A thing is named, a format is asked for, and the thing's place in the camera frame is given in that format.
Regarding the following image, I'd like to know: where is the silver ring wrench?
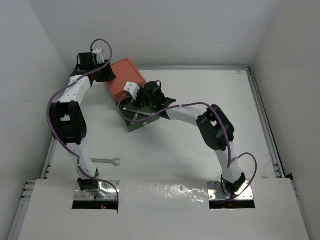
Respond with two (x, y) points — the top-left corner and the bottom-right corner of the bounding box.
(129, 113), (139, 126)

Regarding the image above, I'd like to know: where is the green bottom drawer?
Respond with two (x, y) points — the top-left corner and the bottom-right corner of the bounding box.
(117, 98), (160, 132)

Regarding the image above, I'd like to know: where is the silver combination wrench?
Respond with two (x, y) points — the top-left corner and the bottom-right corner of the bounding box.
(119, 105), (153, 117)

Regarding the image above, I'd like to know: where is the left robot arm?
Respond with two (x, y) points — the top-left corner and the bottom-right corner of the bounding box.
(48, 48), (116, 198)

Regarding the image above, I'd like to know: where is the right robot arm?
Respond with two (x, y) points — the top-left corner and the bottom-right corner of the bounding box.
(124, 81), (246, 196)

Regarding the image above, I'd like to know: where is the orange drawer cabinet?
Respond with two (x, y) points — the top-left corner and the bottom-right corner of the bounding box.
(104, 58), (146, 103)

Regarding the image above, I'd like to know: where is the silver open-end wrench left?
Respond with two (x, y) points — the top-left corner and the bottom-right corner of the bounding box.
(91, 158), (121, 166)

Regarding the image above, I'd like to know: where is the white foam front board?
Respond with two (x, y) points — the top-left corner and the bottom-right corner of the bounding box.
(19, 179), (309, 240)

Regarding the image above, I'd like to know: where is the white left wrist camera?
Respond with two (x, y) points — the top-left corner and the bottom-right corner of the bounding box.
(92, 47), (105, 64)

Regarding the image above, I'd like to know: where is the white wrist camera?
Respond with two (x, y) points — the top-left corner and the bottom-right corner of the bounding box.
(124, 82), (141, 100)
(92, 47), (105, 64)

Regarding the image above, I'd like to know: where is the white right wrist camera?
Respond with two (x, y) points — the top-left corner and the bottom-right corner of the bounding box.
(124, 82), (141, 100)

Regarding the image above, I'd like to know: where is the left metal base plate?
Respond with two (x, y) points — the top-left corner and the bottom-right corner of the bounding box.
(73, 180), (120, 201)

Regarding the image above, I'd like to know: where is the metal base plate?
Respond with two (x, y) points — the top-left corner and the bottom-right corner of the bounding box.
(207, 180), (254, 201)
(73, 180), (120, 201)

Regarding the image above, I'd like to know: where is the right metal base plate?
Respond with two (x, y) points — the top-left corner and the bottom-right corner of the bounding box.
(207, 180), (254, 201)

